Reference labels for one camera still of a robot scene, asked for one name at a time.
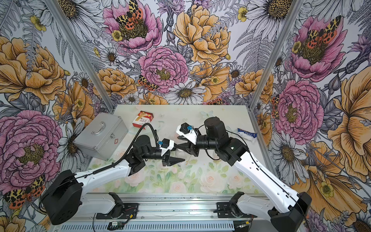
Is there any clear bottle white label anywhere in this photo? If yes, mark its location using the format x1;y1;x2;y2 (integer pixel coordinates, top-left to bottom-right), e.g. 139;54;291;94
171;148;191;161

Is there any clear bottle green label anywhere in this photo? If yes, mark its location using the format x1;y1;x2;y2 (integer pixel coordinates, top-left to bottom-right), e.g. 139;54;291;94
211;150;221;161

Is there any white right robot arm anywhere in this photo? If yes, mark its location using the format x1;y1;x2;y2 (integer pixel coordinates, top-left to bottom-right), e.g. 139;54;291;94
176;117;312;232

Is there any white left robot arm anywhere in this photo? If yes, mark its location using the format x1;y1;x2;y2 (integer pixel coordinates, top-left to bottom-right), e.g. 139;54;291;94
41;135;185;225

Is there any blue white bandage packet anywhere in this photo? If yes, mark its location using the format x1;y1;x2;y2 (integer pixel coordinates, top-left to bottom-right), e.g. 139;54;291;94
237;128;258;142

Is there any red cigarette box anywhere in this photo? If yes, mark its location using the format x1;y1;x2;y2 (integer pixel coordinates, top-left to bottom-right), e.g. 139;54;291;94
132;111;154;128

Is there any silver metal case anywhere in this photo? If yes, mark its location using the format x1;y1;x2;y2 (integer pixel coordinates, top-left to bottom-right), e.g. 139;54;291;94
74;113;128;160

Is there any small green circuit board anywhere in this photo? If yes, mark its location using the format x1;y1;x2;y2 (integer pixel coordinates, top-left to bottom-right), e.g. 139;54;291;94
107;221;125;231

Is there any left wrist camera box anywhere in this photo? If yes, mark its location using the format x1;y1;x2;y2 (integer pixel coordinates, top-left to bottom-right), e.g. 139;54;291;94
158;139;174;156

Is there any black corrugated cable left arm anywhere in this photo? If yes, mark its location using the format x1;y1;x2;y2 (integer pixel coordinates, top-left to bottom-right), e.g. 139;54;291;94
92;123;159;175

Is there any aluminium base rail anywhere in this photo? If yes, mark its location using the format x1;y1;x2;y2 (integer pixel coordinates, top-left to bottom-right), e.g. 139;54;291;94
50;194;278;232

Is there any left aluminium corner post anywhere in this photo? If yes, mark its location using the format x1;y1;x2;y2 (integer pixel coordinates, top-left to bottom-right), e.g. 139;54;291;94
45;1;115;114

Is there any aluminium corner post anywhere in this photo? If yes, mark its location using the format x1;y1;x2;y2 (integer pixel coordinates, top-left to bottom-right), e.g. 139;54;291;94
249;0;304;112
45;1;115;114

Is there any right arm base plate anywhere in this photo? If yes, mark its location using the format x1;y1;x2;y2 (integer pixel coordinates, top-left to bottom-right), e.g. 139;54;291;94
213;202;255;219

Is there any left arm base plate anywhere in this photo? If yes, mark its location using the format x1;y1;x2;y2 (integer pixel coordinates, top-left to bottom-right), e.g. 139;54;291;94
96;203;139;220

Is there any right aluminium corner post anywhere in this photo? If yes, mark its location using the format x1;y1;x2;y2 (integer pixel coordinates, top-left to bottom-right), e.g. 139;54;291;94
249;0;304;112

